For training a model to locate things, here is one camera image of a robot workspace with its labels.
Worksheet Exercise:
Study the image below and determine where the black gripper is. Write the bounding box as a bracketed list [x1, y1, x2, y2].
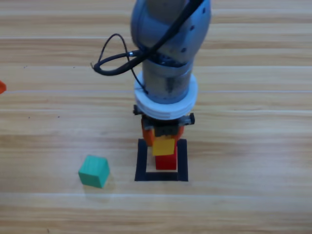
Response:
[133, 104, 195, 148]

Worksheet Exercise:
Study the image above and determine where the yellow wooden block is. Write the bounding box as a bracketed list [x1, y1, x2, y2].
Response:
[152, 138, 175, 156]

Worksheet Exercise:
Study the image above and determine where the red wooden block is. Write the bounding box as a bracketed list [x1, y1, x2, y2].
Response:
[155, 153, 177, 171]

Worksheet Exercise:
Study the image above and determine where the green wooden block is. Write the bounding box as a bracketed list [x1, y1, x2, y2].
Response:
[78, 155, 110, 189]

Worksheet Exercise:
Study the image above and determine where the black tape square outline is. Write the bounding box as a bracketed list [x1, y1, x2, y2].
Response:
[134, 138, 189, 182]

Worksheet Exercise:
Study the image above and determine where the thin black wire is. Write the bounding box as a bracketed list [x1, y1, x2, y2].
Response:
[100, 33, 150, 96]

